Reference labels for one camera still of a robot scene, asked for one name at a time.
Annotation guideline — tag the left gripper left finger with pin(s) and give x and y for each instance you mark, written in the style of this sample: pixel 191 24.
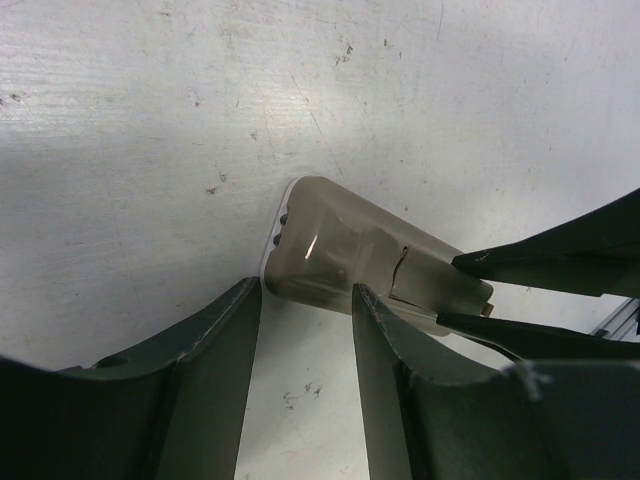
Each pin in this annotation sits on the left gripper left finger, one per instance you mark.
pixel 170 407

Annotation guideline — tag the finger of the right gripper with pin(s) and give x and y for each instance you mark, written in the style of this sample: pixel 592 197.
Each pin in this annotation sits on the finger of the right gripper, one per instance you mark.
pixel 592 255
pixel 526 341

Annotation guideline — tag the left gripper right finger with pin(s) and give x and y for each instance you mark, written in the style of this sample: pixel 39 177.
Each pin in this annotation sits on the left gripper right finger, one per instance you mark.
pixel 431 413

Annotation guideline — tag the beige white remote control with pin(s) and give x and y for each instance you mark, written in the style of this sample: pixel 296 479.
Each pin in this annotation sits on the beige white remote control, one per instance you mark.
pixel 326 239

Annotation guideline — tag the beige battery cover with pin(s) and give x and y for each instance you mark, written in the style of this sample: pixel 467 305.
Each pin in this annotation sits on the beige battery cover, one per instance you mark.
pixel 424 286

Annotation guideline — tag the aluminium frame rail front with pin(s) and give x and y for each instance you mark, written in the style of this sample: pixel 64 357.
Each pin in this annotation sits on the aluminium frame rail front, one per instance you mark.
pixel 622 324

